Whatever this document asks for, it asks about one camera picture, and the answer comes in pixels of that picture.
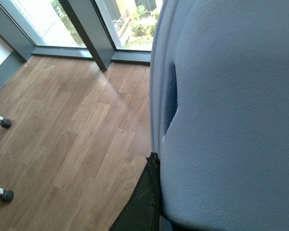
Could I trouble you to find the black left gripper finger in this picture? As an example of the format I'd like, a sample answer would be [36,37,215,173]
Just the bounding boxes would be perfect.
[109,152,160,231]

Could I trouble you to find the light blue slipper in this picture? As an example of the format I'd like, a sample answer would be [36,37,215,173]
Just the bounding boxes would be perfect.
[150,0,289,231]

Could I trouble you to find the white leg with black caster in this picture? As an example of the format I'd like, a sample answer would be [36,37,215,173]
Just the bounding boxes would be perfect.
[0,116,12,128]

